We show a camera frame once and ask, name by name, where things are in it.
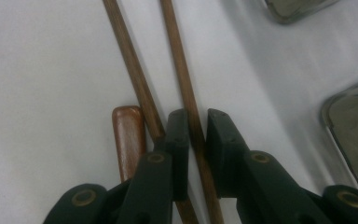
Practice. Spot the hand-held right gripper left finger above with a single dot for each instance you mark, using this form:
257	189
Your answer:
149	186

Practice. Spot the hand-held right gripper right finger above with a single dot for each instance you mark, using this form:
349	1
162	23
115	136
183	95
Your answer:
230	161

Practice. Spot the reddish wooden utensil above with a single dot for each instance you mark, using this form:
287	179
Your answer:
129	140

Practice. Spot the brown wooden chopstick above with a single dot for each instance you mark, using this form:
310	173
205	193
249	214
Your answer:
180	62
130	62

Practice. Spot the translucent grey plastic bin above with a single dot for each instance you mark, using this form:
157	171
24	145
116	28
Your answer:
292	9
357	130

